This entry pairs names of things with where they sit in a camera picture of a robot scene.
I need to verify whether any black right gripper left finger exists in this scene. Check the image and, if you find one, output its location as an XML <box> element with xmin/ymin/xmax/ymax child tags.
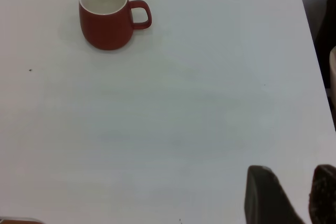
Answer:
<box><xmin>243</xmin><ymin>165</ymin><xmax>305</xmax><ymax>224</ymax></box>

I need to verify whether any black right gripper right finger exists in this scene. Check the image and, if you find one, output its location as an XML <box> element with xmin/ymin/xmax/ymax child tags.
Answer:
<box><xmin>308</xmin><ymin>164</ymin><xmax>336</xmax><ymax>224</ymax></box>

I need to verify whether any red ceramic mug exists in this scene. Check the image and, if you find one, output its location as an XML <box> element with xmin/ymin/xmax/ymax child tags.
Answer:
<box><xmin>78</xmin><ymin>0</ymin><xmax>152</xmax><ymax>51</ymax></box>

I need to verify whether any beige object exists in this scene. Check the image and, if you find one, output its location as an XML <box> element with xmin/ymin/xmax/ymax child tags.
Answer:
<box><xmin>329</xmin><ymin>45</ymin><xmax>336</xmax><ymax>88</ymax></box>

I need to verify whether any dark furniture piece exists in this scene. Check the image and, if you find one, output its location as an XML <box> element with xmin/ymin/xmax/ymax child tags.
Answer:
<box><xmin>314</xmin><ymin>0</ymin><xmax>336</xmax><ymax>88</ymax></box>

